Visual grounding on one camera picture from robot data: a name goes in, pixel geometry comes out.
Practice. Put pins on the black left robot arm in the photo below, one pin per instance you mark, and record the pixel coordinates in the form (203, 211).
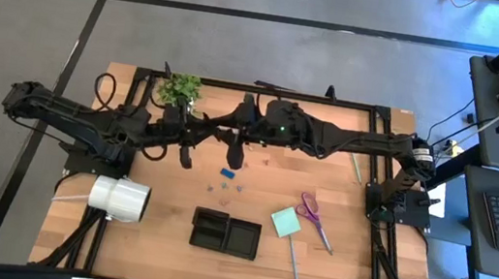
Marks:
(62, 115)

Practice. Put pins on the yellow power plug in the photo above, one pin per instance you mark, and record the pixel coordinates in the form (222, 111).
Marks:
(455, 150)

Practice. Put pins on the pale pink paper clip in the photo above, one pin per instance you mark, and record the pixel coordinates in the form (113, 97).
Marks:
(223, 201)

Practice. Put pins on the green plant in white pot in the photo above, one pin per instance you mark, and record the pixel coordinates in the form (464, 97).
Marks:
(178, 88)

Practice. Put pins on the blue eraser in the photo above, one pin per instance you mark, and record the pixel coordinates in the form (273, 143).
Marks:
(227, 173)

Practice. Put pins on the light green pencil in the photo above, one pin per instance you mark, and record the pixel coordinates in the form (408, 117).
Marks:
(356, 168)

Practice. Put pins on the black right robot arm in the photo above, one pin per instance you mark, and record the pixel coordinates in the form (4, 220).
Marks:
(366, 143)

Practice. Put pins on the green sticky note pad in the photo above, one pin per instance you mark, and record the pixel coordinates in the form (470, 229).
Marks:
(286, 222)

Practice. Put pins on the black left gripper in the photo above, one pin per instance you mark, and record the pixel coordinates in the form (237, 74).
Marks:
(187, 128)

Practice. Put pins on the black mesh desk organizer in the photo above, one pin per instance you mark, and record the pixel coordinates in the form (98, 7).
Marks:
(240, 238)

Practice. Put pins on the tiny grey pin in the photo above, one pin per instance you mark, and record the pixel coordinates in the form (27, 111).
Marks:
(250, 148)

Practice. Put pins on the black metal table frame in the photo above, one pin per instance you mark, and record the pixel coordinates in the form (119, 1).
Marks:
(285, 93)

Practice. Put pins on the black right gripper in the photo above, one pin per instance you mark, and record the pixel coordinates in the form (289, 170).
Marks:
(250, 132)

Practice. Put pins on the white paper sheet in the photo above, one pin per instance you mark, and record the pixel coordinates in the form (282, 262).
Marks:
(440, 200)

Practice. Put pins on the grey-blue pencil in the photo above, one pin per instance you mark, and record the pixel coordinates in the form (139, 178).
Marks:
(294, 268)

